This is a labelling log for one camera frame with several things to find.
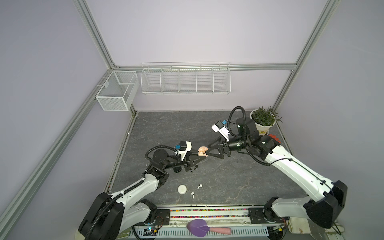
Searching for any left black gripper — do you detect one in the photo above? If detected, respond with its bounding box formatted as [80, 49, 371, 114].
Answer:
[162, 148, 205, 172]

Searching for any pink earbud charging case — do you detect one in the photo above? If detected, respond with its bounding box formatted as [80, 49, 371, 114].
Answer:
[198, 146, 209, 157]

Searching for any black earbud charging case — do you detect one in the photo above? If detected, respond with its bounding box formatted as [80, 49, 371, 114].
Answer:
[173, 167, 182, 173]

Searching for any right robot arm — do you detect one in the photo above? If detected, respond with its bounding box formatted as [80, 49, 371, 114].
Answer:
[206, 106, 348, 229]

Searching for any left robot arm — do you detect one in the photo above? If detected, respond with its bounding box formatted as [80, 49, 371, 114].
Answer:
[78, 142, 208, 240]

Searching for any white earbud charging case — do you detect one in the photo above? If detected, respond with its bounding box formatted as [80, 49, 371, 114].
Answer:
[178, 185, 187, 195]

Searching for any white plant pot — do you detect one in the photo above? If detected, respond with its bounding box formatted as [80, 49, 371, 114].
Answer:
[250, 110, 276, 136]

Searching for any green potted plant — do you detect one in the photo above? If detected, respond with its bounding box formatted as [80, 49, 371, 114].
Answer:
[251, 107, 282, 127]

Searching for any red rubber glove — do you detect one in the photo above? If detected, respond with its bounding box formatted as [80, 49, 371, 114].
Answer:
[269, 134, 281, 143]

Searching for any white mesh box basket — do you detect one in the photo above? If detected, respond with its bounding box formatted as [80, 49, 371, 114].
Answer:
[96, 71, 140, 112]

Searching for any right white work glove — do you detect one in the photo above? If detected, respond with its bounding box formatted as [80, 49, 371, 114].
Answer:
[288, 217, 345, 237]

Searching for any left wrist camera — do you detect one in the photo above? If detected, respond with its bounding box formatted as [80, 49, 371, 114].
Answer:
[175, 141, 192, 162]

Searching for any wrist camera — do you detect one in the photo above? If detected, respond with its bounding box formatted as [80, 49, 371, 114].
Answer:
[212, 120, 230, 142]
[175, 141, 192, 162]

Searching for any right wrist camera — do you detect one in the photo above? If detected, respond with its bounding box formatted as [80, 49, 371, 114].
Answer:
[212, 120, 230, 142]

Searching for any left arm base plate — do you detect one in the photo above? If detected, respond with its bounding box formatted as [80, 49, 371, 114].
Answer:
[143, 209, 171, 226]

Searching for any white wire shelf basket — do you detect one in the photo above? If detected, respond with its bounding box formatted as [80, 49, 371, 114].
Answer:
[141, 64, 232, 95]

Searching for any purple scoop pink handle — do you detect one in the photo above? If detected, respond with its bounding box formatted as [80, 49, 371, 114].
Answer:
[187, 219, 232, 238]

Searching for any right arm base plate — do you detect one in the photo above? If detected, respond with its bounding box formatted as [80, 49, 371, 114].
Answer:
[247, 207, 290, 224]

